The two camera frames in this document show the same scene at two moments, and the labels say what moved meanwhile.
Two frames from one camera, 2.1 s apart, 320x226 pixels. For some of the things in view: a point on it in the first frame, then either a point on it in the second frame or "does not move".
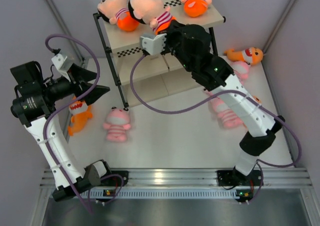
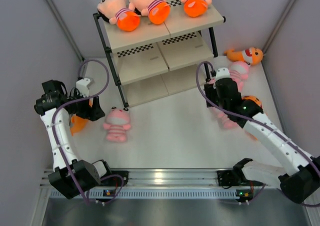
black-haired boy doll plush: [114, 8] does not move
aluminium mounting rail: [272, 178] does not move
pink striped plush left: [117, 123] does not move
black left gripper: [75, 74] to [93, 113]
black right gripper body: [173, 45] to [211, 93]
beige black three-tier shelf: [158, 75] does not move
